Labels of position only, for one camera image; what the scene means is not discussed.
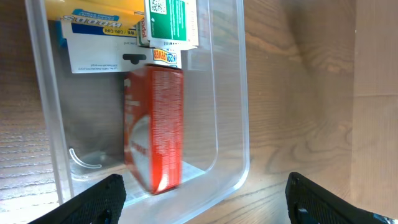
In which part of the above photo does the blue white box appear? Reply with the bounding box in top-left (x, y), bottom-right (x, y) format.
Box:
top-left (55, 21), bottom-right (182, 73)

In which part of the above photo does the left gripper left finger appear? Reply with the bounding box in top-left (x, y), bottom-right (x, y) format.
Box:
top-left (29, 174), bottom-right (126, 224)

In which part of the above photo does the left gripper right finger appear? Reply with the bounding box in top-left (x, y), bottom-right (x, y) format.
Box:
top-left (284, 171), bottom-right (398, 224)

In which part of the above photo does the clear plastic container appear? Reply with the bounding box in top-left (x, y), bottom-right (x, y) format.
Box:
top-left (24, 0), bottom-right (251, 224)

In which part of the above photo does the white green box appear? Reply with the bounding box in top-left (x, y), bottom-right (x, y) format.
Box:
top-left (136, 0), bottom-right (199, 50)

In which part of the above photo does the red box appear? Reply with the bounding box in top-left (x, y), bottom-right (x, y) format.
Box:
top-left (124, 64), bottom-right (184, 195)

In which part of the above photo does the yellow blue box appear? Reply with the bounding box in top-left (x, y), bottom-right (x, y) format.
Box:
top-left (44, 0), bottom-right (144, 37)

